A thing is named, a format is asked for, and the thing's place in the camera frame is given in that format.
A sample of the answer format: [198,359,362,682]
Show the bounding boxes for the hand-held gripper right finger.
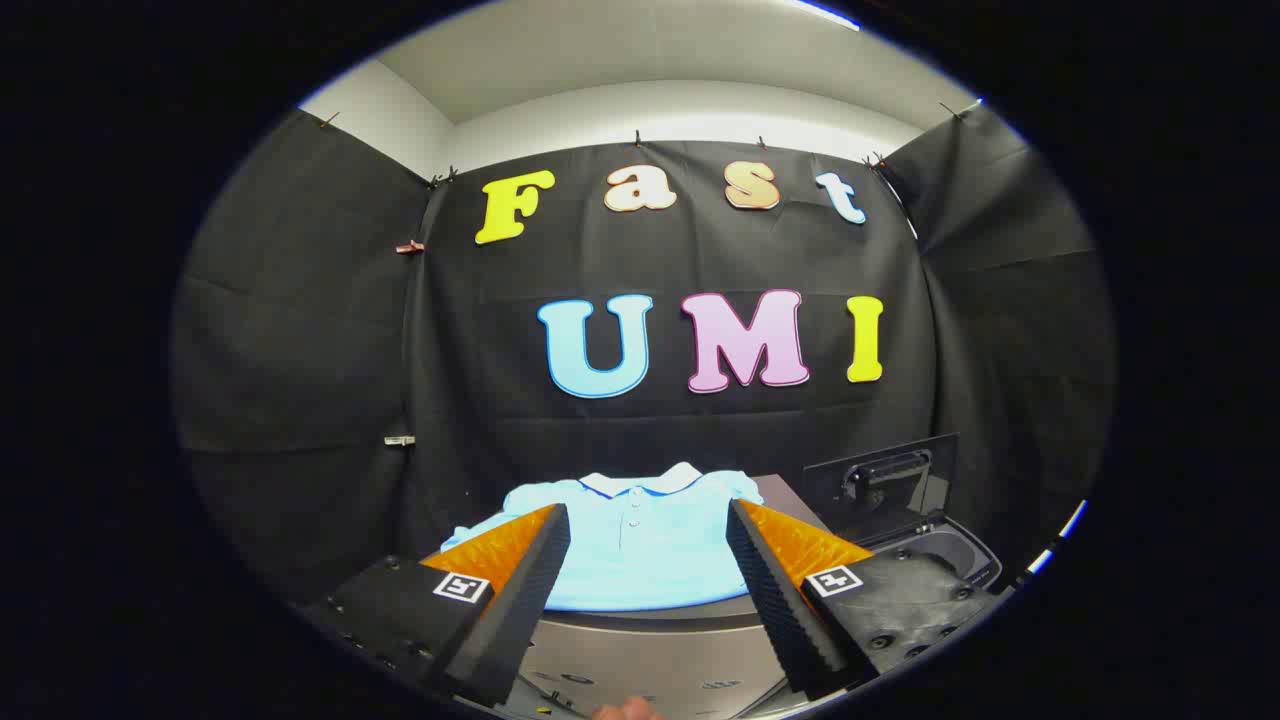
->
[726,498,1001,701]

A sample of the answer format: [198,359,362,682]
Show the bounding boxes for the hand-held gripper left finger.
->
[300,503,572,708]

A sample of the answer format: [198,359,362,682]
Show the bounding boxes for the light blue polo shirt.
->
[440,462,766,613]

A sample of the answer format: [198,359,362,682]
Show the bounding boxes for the black backdrop cloth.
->
[170,105,1116,611]

